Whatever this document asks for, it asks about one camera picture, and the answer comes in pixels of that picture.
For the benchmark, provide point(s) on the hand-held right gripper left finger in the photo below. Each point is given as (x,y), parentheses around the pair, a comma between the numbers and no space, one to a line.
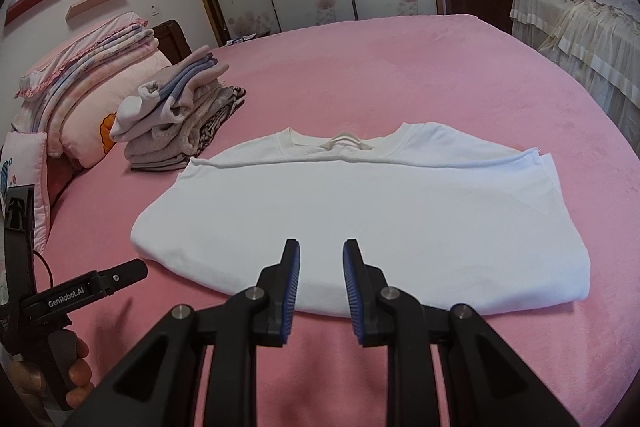
(292,288)

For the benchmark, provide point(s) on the dark wooden headboard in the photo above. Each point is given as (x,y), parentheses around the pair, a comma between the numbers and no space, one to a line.
(172,39)

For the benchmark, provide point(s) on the cream lace-covered furniture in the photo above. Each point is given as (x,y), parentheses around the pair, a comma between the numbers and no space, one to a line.
(575,32)

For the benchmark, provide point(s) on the red wall shelf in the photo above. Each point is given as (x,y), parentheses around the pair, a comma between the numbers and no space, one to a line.
(35,2)

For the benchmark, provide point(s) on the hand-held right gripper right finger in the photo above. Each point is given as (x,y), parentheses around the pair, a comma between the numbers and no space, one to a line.
(351,288)

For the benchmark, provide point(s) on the pink printed cushion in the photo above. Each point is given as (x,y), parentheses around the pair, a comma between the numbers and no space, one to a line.
(27,172)

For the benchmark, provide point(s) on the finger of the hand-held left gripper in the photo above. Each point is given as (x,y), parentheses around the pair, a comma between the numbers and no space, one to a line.
(125,274)

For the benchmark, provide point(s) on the person's left hand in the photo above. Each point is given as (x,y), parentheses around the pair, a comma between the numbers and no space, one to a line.
(81,372)

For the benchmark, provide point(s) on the pink bed blanket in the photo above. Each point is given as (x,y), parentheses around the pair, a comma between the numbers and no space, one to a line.
(400,72)

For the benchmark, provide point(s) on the light wooden wall shelf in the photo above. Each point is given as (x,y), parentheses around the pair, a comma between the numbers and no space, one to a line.
(95,4)

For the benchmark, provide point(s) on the stack of folded clothes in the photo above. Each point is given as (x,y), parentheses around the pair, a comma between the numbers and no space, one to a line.
(170,117)

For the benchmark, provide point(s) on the white sweatshirt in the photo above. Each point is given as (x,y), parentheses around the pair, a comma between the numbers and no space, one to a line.
(375,207)

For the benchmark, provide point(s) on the folded pink striped quilt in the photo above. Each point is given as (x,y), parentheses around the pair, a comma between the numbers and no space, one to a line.
(85,57)

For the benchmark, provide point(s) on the pink cartoon pillow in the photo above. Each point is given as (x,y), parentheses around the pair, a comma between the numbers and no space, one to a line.
(120,107)

